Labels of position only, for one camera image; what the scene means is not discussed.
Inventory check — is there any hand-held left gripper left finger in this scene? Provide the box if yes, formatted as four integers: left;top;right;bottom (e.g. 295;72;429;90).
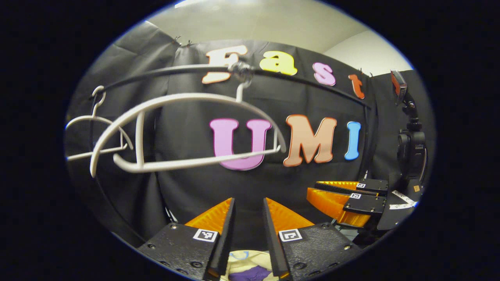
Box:
137;197;236;281

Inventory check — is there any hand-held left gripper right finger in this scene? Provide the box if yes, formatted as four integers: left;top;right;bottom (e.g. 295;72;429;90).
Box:
262;197;362;281

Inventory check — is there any pale yellow laundry hamper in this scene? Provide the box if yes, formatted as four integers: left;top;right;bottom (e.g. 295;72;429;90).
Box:
220;250;280;281

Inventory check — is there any purple ribbed shirt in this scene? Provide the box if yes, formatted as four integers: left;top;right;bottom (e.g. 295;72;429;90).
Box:
229;266;274;281

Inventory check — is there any white plastic hanger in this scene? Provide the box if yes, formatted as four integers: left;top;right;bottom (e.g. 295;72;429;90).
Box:
90;62;287;178
66;85;134;162

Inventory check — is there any black clothes rack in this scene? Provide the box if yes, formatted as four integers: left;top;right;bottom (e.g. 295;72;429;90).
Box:
88;64;373;246

